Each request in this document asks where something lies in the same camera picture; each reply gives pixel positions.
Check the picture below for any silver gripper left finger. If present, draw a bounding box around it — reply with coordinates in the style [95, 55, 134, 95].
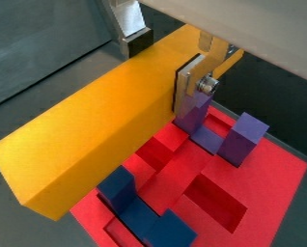
[103, 0, 154, 59]

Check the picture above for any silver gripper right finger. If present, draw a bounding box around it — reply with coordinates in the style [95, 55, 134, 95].
[172, 32, 238, 112]

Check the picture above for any yellow long block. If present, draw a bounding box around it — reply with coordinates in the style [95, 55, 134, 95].
[0, 23, 246, 222]

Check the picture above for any red slotted board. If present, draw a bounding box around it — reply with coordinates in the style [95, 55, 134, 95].
[71, 107, 307, 247]

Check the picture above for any purple U-shaped block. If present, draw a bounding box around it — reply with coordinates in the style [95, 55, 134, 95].
[172, 93, 270, 167]

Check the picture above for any dark blue U-shaped block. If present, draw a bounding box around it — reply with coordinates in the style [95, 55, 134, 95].
[96, 166, 198, 247]

